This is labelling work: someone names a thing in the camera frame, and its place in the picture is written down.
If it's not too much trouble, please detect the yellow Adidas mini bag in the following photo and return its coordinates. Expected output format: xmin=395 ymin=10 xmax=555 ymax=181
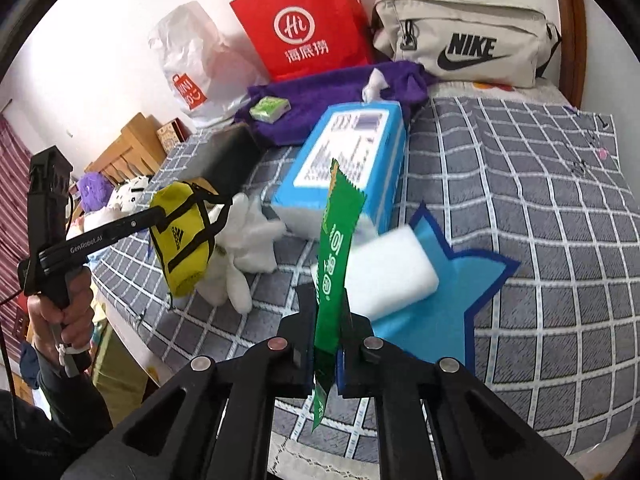
xmin=150 ymin=181 xmax=232 ymax=298

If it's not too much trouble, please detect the white glove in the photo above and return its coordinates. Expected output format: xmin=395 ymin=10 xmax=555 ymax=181
xmin=195 ymin=193 xmax=286 ymax=315

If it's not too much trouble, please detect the white foam sponge block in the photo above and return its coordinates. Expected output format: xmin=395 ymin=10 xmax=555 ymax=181
xmin=310 ymin=224 xmax=441 ymax=322

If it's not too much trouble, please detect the green tissue packet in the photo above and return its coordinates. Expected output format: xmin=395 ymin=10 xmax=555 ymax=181
xmin=312 ymin=159 xmax=366 ymax=428

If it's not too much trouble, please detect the blue wet wipes pack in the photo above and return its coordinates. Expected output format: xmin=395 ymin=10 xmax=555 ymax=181
xmin=270 ymin=101 xmax=408 ymax=244

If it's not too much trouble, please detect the person's left hand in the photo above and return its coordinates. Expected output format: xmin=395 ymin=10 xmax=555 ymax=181
xmin=27 ymin=266 xmax=94 ymax=365

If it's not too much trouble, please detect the purple plush toy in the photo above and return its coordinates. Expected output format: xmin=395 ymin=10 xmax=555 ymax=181
xmin=78 ymin=172 xmax=114 ymax=212

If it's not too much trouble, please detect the wooden headboard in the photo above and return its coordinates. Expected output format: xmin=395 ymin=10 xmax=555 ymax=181
xmin=85 ymin=113 xmax=166 ymax=184

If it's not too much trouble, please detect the blue star patch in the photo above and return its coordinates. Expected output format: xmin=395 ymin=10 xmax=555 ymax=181
xmin=372 ymin=204 xmax=520 ymax=370

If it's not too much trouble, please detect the brown patterned box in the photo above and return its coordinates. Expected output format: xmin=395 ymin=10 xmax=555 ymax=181
xmin=156 ymin=118 xmax=190 ymax=155

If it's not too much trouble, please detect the dark green tea tin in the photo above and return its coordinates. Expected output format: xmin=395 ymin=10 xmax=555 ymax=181
xmin=177 ymin=122 xmax=264 ymax=196

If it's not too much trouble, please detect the white Miniso plastic bag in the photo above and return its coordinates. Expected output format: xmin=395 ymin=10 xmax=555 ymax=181
xmin=150 ymin=1 xmax=267 ymax=129

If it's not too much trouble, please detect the small green tissue pack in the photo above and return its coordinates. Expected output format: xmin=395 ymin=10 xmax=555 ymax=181
xmin=250 ymin=96 xmax=291 ymax=124

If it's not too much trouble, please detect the purple towel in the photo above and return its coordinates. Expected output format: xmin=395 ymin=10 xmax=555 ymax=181
xmin=234 ymin=61 xmax=436 ymax=146

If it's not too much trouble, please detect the grey checkered bed sheet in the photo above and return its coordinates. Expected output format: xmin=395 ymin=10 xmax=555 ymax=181
xmin=92 ymin=96 xmax=639 ymax=462

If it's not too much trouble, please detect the red paper shopping bag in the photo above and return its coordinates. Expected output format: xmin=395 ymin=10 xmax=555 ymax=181
xmin=231 ymin=0 xmax=374 ymax=81

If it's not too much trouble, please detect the beige Nike waist bag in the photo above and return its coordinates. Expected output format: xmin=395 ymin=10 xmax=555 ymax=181
xmin=372 ymin=0 xmax=562 ymax=88

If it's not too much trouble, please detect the wooden door frame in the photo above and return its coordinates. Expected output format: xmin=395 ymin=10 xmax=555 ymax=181
xmin=558 ymin=0 xmax=587 ymax=108

